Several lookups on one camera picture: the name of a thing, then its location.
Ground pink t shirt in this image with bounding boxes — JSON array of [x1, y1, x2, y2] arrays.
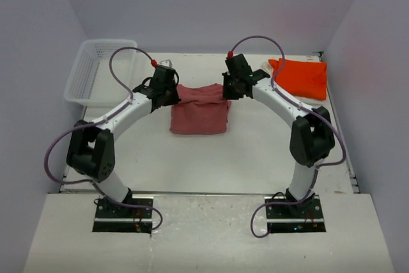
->
[[169, 84, 231, 135]]

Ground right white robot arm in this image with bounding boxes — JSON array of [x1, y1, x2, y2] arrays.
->
[[222, 52, 335, 217]]

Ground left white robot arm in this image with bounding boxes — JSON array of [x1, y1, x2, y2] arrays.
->
[[66, 65, 180, 219]]

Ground folded white t shirt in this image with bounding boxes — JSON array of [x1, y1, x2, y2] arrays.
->
[[260, 61, 325, 105]]

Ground folded orange t shirt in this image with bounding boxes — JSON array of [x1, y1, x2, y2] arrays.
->
[[268, 58, 327, 100]]

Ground white plastic basket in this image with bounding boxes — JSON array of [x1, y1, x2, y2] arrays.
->
[[63, 39, 137, 107]]

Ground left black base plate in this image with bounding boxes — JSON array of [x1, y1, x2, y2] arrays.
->
[[92, 198, 153, 234]]

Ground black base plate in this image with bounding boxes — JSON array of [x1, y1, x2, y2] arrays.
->
[[92, 198, 153, 234], [265, 196, 326, 234]]

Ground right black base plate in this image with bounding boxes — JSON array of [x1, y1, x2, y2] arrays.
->
[[265, 196, 326, 234]]

